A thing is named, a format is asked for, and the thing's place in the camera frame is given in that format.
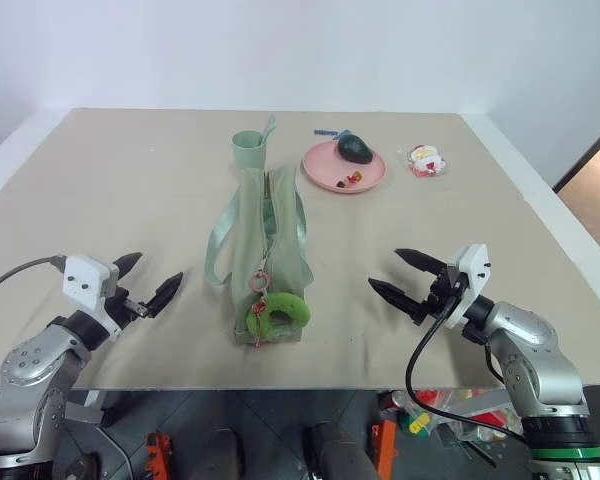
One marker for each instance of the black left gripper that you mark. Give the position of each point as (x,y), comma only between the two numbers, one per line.
(121,306)

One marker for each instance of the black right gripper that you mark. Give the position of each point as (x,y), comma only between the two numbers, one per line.
(442,292)

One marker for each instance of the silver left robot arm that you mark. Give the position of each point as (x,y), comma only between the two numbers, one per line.
(27,370)

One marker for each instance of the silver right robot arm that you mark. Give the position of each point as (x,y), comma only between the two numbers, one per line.
(535,350)

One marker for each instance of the light green tote bag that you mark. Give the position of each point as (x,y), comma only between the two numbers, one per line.
(252,235)

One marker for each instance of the beige table cloth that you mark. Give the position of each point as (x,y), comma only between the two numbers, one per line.
(130,200)

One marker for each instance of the small red orange toy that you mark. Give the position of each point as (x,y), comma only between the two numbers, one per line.
(355,176)

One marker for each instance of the red knot charm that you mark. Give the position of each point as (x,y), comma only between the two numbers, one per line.
(260,306)

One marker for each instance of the santa figure packet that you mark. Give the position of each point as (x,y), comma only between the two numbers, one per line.
(426,160)

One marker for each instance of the clear bag of colourful items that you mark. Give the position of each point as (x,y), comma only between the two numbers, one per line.
(455,407)

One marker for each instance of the pink round plate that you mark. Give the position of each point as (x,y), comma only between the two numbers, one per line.
(325,167)

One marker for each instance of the dark green avocado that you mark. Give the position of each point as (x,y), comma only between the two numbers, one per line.
(354,149)

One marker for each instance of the light green cup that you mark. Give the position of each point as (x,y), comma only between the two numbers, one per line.
(247,150)

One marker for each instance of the orange black clamp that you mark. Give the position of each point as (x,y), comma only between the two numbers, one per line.
(386,445)
(159,452)

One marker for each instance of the blue small stick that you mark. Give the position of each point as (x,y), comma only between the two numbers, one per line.
(325,132)

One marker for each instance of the dark rounded shape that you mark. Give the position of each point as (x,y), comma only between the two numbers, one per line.
(340,452)

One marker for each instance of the light green toothbrush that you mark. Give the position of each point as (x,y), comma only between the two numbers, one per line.
(268,127)

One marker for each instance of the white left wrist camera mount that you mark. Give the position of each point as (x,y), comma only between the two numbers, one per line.
(86,285)

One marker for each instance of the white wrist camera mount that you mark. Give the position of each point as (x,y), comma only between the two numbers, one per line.
(86,285)
(472,280)

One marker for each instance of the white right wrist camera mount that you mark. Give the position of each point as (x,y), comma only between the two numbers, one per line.
(472,280)

